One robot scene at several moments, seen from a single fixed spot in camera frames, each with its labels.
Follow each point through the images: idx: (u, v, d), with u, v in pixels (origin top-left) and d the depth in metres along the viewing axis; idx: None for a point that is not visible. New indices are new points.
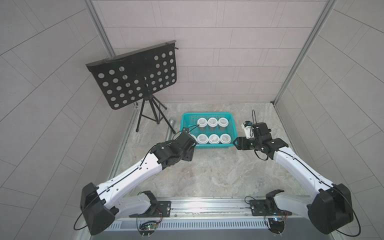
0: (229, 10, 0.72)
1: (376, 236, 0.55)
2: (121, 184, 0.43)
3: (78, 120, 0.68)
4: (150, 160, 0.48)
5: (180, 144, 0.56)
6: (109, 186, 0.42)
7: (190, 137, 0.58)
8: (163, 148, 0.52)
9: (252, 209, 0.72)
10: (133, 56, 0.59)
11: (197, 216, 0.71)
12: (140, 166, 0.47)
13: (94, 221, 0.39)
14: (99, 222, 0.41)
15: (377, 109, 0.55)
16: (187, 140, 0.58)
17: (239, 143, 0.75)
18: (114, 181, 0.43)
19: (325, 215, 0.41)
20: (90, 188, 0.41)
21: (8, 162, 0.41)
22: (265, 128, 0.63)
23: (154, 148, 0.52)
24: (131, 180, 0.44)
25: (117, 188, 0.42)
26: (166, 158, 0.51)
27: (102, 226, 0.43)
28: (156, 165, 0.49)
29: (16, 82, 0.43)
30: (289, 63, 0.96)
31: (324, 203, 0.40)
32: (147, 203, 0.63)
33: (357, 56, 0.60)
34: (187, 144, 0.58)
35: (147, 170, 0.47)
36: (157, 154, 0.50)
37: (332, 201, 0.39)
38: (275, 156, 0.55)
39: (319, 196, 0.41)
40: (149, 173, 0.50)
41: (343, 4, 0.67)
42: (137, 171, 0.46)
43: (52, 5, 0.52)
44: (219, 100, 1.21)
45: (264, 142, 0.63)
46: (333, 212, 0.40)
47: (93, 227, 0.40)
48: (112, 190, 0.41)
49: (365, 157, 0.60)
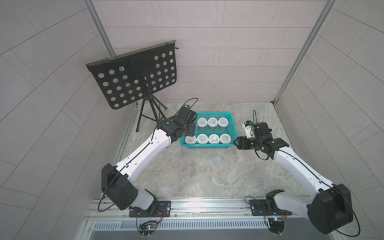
0: (229, 10, 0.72)
1: (376, 236, 0.55)
2: (138, 159, 0.45)
3: (78, 120, 0.68)
4: (160, 134, 0.51)
5: (184, 116, 0.58)
6: (127, 162, 0.44)
7: (190, 110, 0.60)
8: (169, 122, 0.55)
9: (252, 209, 0.72)
10: (133, 56, 0.59)
11: (197, 216, 0.71)
12: (152, 140, 0.49)
13: (121, 196, 0.41)
14: (126, 196, 0.43)
15: (377, 109, 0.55)
16: (190, 111, 0.60)
17: (239, 143, 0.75)
18: (131, 158, 0.45)
19: (325, 215, 0.41)
20: (109, 167, 0.42)
21: (8, 162, 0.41)
22: (266, 128, 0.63)
23: (161, 124, 0.54)
24: (147, 153, 0.47)
25: (136, 162, 0.44)
26: (174, 129, 0.53)
27: (128, 200, 0.45)
28: (165, 138, 0.51)
29: (16, 82, 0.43)
30: (289, 63, 0.96)
31: (324, 203, 0.40)
32: (151, 198, 0.64)
33: (357, 56, 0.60)
34: (190, 116, 0.61)
35: (159, 143, 0.50)
36: (164, 128, 0.53)
37: (332, 201, 0.40)
38: (276, 156, 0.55)
39: (319, 196, 0.41)
40: (161, 147, 0.52)
41: (343, 4, 0.67)
42: (150, 145, 0.48)
43: (52, 5, 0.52)
44: (219, 100, 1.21)
45: (264, 141, 0.63)
46: (333, 212, 0.40)
47: (121, 201, 0.42)
48: (131, 165, 0.43)
49: (365, 157, 0.60)
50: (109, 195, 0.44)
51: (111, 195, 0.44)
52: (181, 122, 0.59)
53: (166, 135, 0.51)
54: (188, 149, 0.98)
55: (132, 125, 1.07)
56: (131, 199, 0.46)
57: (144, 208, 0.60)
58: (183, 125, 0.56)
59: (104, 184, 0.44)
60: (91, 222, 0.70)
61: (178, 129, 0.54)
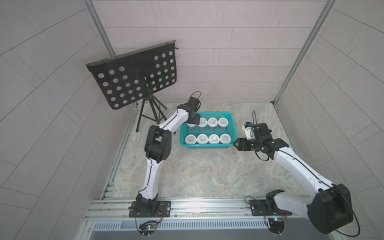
0: (229, 10, 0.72)
1: (376, 235, 0.55)
2: (173, 122, 0.64)
3: (78, 120, 0.68)
4: (182, 110, 0.72)
5: (192, 103, 0.82)
6: (165, 124, 0.62)
7: (197, 98, 0.85)
8: (185, 105, 0.76)
9: (252, 209, 0.72)
10: (134, 56, 0.59)
11: (197, 216, 0.71)
12: (178, 113, 0.69)
13: (165, 146, 0.58)
14: (167, 146, 0.60)
15: (376, 109, 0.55)
16: (196, 99, 0.85)
17: (240, 143, 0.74)
18: (168, 122, 0.63)
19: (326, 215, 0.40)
20: (154, 126, 0.59)
21: (8, 162, 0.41)
22: (265, 128, 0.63)
23: (179, 105, 0.75)
24: (177, 120, 0.67)
25: (172, 124, 0.63)
26: (190, 108, 0.75)
27: (166, 153, 0.61)
28: (185, 112, 0.72)
29: (16, 82, 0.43)
30: (289, 63, 0.96)
31: (324, 203, 0.40)
32: (156, 192, 0.69)
33: (357, 56, 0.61)
34: (197, 104, 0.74)
35: (184, 115, 0.72)
36: (183, 108, 0.74)
37: (331, 200, 0.40)
38: (276, 156, 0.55)
39: (319, 196, 0.41)
40: (183, 120, 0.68)
41: (343, 5, 0.68)
42: (178, 116, 0.68)
43: (52, 5, 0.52)
44: (219, 100, 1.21)
45: (264, 141, 0.63)
46: (332, 212, 0.40)
47: (164, 150, 0.58)
48: (169, 125, 0.62)
49: (365, 157, 0.60)
50: (153, 148, 0.60)
51: (155, 149, 0.59)
52: (192, 105, 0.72)
53: (186, 111, 0.72)
54: (188, 148, 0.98)
55: (132, 125, 1.07)
56: (167, 152, 0.62)
57: (150, 196, 0.65)
58: (194, 108, 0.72)
59: (150, 140, 0.60)
60: (91, 222, 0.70)
61: (192, 110, 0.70)
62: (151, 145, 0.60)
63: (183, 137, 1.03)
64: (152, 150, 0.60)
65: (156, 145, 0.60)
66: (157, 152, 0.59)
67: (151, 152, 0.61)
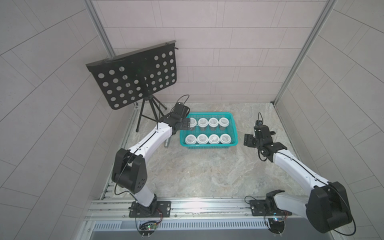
0: (229, 10, 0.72)
1: (376, 235, 0.55)
2: (148, 143, 0.50)
3: (78, 120, 0.68)
4: (163, 125, 0.59)
5: (179, 111, 0.68)
6: (139, 146, 0.49)
7: (183, 105, 0.69)
8: (169, 118, 0.63)
9: (252, 209, 0.72)
10: (134, 56, 0.59)
11: (197, 217, 0.71)
12: (157, 129, 0.56)
13: (136, 175, 0.45)
14: (139, 176, 0.46)
15: (376, 109, 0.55)
16: (183, 106, 0.69)
17: (246, 139, 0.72)
18: (142, 143, 0.50)
19: (323, 213, 0.41)
20: (122, 151, 0.46)
21: (8, 162, 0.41)
22: (267, 131, 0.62)
23: (162, 119, 0.62)
24: (155, 139, 0.53)
25: (147, 146, 0.50)
26: (174, 121, 0.61)
27: (140, 183, 0.48)
28: (167, 128, 0.58)
29: (17, 82, 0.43)
30: (289, 63, 0.96)
31: (319, 199, 0.41)
32: (152, 196, 0.66)
33: (357, 56, 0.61)
34: (185, 110, 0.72)
35: (163, 132, 0.57)
36: (165, 121, 0.61)
37: (327, 196, 0.41)
38: (275, 158, 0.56)
39: (314, 192, 0.42)
40: (164, 137, 0.59)
41: (343, 4, 0.68)
42: (156, 133, 0.55)
43: (52, 5, 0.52)
44: (219, 100, 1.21)
45: (264, 145, 0.65)
46: (329, 210, 0.41)
47: (135, 181, 0.45)
48: (144, 147, 0.49)
49: (365, 157, 0.60)
50: (122, 178, 0.47)
51: (124, 178, 0.46)
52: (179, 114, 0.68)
53: (168, 126, 0.59)
54: (188, 148, 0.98)
55: (132, 125, 1.07)
56: (142, 181, 0.49)
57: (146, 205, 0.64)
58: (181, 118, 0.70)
59: (118, 168, 0.47)
60: (90, 222, 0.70)
61: (177, 122, 0.63)
62: (119, 175, 0.47)
63: (183, 137, 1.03)
64: (121, 180, 0.47)
65: (126, 174, 0.47)
66: (128, 183, 0.46)
67: (120, 183, 0.49)
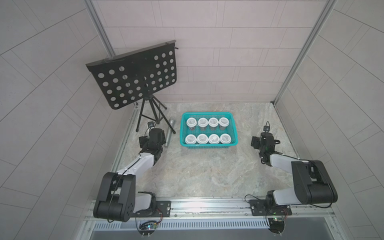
0: (229, 10, 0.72)
1: (376, 235, 0.55)
2: (135, 166, 0.51)
3: (78, 120, 0.68)
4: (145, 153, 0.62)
5: (154, 140, 0.69)
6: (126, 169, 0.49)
7: (156, 131, 0.68)
8: (148, 149, 0.66)
9: (252, 209, 0.72)
10: (134, 56, 0.59)
11: (197, 216, 0.71)
12: (142, 156, 0.59)
13: (126, 197, 0.42)
14: (129, 199, 0.43)
15: (377, 109, 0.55)
16: (157, 133, 0.70)
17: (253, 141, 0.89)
18: (128, 167, 0.50)
19: (303, 179, 0.46)
20: (109, 175, 0.44)
21: (8, 162, 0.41)
22: (271, 140, 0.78)
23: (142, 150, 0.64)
24: (141, 163, 0.54)
25: (134, 168, 0.50)
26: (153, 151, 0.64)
27: (129, 209, 0.44)
28: (149, 155, 0.61)
29: (16, 82, 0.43)
30: (289, 63, 0.96)
31: (298, 168, 0.48)
32: (149, 197, 0.65)
33: (357, 56, 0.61)
34: (159, 136, 0.72)
35: (147, 158, 0.59)
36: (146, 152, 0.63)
37: (304, 167, 0.48)
38: (271, 158, 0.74)
39: (295, 164, 0.49)
40: (147, 163, 0.59)
41: (343, 4, 0.68)
42: (141, 158, 0.57)
43: (52, 5, 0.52)
44: (219, 100, 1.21)
45: (264, 152, 0.73)
46: (309, 180, 0.45)
47: (124, 206, 0.42)
48: (131, 170, 0.48)
49: (365, 156, 0.60)
50: (110, 208, 0.42)
51: (112, 207, 0.42)
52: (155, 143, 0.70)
53: (149, 154, 0.62)
54: (188, 148, 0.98)
55: (132, 125, 1.07)
56: (131, 207, 0.45)
57: (146, 207, 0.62)
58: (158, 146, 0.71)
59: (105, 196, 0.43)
60: (90, 222, 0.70)
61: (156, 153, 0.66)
62: (107, 206, 0.42)
63: (183, 137, 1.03)
64: (108, 210, 0.42)
65: (114, 202, 0.43)
66: (116, 211, 0.41)
67: (108, 214, 0.42)
